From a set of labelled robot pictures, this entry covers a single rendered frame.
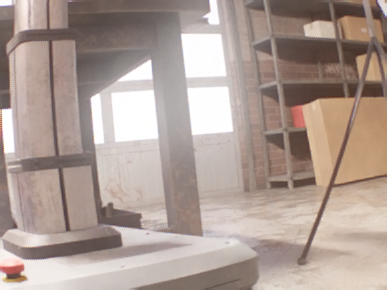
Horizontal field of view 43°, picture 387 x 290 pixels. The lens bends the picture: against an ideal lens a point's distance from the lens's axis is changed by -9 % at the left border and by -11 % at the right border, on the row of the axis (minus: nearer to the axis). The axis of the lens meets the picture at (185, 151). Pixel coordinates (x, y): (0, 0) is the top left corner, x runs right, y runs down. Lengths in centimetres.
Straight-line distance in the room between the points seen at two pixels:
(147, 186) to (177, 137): 342
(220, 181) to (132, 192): 90
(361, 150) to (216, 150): 147
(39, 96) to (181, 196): 72
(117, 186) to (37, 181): 395
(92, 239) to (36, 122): 24
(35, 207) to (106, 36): 75
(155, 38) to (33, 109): 73
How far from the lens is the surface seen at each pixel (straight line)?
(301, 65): 585
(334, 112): 487
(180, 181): 158
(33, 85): 99
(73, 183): 99
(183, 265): 82
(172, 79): 160
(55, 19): 104
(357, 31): 600
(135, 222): 185
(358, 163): 494
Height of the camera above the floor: 42
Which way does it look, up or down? 1 degrees up
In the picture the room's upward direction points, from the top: 6 degrees counter-clockwise
